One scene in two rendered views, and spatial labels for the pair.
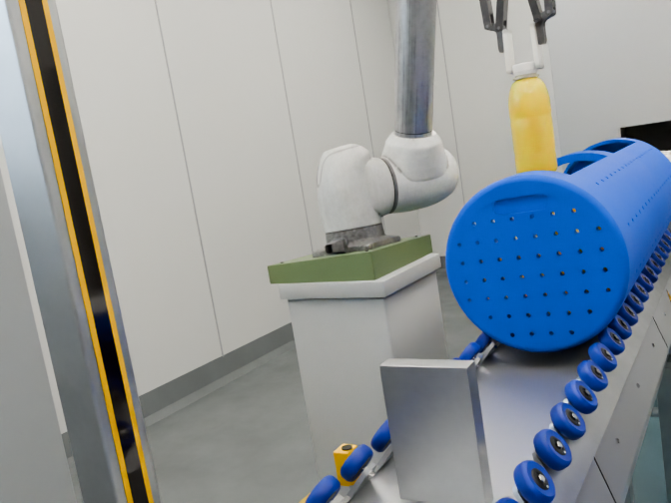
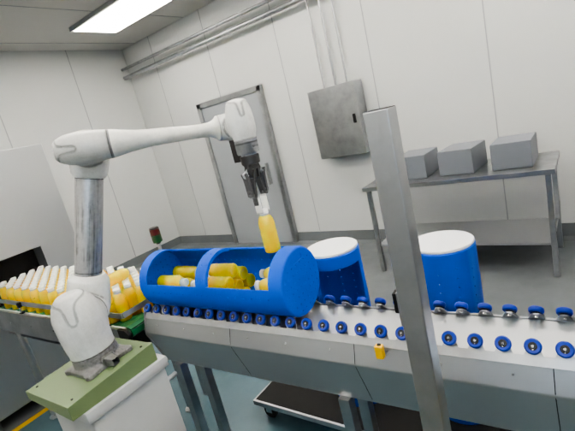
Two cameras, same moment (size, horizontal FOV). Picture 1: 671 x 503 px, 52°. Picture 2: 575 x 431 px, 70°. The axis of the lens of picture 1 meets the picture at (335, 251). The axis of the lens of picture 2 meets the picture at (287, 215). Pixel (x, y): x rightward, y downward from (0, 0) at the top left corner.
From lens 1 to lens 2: 1.62 m
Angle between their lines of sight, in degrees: 85
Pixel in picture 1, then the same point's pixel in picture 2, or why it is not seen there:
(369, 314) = (158, 384)
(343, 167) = (93, 304)
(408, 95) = (97, 247)
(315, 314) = (119, 416)
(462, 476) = not seen: hidden behind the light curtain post
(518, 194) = (294, 255)
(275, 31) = not seen: outside the picture
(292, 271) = (93, 396)
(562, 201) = (304, 252)
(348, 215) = (108, 334)
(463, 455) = not seen: hidden behind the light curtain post
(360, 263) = (146, 354)
